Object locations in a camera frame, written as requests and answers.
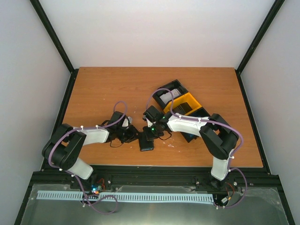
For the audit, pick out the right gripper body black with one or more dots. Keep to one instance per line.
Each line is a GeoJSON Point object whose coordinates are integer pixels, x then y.
{"type": "Point", "coordinates": [153, 133]}

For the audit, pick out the black leather card holder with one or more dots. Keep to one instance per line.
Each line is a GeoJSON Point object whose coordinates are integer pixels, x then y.
{"type": "Point", "coordinates": [144, 144]}

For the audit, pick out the black bin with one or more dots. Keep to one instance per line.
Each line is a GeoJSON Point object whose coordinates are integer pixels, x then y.
{"type": "Point", "coordinates": [201, 112]}
{"type": "Point", "coordinates": [175, 84]}

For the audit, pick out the black cards stack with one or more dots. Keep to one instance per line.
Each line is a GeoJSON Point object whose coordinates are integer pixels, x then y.
{"type": "Point", "coordinates": [182, 109]}

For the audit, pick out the green led circuit board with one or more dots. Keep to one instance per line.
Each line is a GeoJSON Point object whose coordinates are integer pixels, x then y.
{"type": "Point", "coordinates": [97, 188]}

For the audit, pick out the black frame post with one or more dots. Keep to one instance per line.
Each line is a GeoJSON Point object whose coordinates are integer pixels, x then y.
{"type": "Point", "coordinates": [275, 8]}
{"type": "Point", "coordinates": [52, 34]}

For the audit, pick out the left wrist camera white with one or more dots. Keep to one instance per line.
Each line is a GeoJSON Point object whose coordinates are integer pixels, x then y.
{"type": "Point", "coordinates": [127, 122]}

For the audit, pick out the right black frame post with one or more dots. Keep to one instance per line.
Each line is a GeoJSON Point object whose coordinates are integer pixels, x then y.
{"type": "Point", "coordinates": [275, 8]}

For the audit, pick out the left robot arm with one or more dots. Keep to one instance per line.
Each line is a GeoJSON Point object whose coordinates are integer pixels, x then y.
{"type": "Point", "coordinates": [63, 149]}

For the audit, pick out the white cards stack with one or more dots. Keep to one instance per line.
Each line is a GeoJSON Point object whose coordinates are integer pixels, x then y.
{"type": "Point", "coordinates": [171, 95]}

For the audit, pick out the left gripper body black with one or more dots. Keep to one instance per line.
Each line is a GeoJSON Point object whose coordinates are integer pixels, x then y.
{"type": "Point", "coordinates": [126, 136]}

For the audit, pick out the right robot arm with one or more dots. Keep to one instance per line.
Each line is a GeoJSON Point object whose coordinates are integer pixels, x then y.
{"type": "Point", "coordinates": [221, 140]}

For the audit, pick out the light blue cable duct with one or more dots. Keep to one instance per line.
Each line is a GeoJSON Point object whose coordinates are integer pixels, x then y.
{"type": "Point", "coordinates": [127, 197]}

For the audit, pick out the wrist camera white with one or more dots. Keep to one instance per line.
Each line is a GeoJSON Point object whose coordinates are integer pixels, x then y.
{"type": "Point", "coordinates": [127, 122]}
{"type": "Point", "coordinates": [149, 123]}

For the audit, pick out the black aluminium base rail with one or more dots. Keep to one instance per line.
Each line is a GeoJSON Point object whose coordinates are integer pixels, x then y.
{"type": "Point", "coordinates": [197, 177]}

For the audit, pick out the left black frame post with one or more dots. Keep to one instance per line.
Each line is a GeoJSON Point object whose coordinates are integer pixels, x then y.
{"type": "Point", "coordinates": [52, 34]}

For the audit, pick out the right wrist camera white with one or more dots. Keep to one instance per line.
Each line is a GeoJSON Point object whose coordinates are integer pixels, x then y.
{"type": "Point", "coordinates": [149, 123]}

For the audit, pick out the blue cards stack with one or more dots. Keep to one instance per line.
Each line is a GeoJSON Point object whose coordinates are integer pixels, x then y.
{"type": "Point", "coordinates": [191, 137]}

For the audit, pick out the yellow bin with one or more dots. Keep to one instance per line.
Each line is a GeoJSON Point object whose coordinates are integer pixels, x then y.
{"type": "Point", "coordinates": [184, 98]}

